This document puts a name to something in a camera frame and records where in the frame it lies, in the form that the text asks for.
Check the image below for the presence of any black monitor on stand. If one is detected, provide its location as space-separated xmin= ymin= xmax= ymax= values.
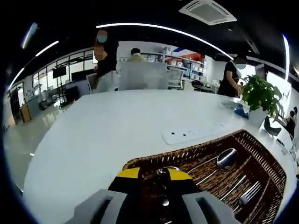
xmin=52 ymin=67 xmax=67 ymax=98

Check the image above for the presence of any dark grey curved object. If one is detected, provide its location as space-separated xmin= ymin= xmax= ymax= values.
xmin=263 ymin=116 xmax=282 ymax=136

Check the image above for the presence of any white storage shelf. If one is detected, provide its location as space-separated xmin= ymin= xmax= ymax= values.
xmin=142 ymin=46 xmax=206 ymax=80

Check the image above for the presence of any white ceiling air vent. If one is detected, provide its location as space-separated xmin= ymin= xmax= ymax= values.
xmin=178 ymin=0 xmax=238 ymax=26

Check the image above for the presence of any brown wicker storage tray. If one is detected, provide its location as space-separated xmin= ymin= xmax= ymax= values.
xmin=122 ymin=129 xmax=287 ymax=224

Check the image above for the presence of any small blue packet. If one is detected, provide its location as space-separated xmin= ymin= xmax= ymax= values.
xmin=234 ymin=107 xmax=249 ymax=120

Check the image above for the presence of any white mesh office chair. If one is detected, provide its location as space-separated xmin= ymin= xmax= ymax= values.
xmin=168 ymin=67 xmax=184 ymax=90

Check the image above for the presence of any wooden side cabinet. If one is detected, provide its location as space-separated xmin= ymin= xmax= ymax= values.
xmin=20 ymin=104 xmax=32 ymax=123

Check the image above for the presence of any green potted plant white pot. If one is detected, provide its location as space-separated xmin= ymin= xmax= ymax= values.
xmin=240 ymin=74 xmax=285 ymax=127

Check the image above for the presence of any small white office chair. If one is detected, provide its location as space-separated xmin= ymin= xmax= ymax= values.
xmin=86 ymin=71 xmax=120 ymax=94

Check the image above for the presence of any black desk monitor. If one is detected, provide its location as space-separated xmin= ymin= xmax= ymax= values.
xmin=71 ymin=70 xmax=94 ymax=81

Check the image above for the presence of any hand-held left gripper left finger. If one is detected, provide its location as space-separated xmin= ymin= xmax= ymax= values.
xmin=64 ymin=167 xmax=141 ymax=224

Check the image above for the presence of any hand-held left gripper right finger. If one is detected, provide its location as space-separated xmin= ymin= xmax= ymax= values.
xmin=165 ymin=168 xmax=241 ymax=224

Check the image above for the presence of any white table socket panel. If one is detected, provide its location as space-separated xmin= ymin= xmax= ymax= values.
xmin=160 ymin=123 xmax=226 ymax=146

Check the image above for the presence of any long ceiling light strip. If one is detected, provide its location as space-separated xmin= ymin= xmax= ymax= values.
xmin=96 ymin=22 xmax=235 ymax=60

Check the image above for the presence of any white handheld device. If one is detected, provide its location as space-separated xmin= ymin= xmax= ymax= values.
xmin=289 ymin=134 xmax=299 ymax=155

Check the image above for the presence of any translucent white office chair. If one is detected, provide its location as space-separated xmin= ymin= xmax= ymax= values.
xmin=119 ymin=62 xmax=169 ymax=91

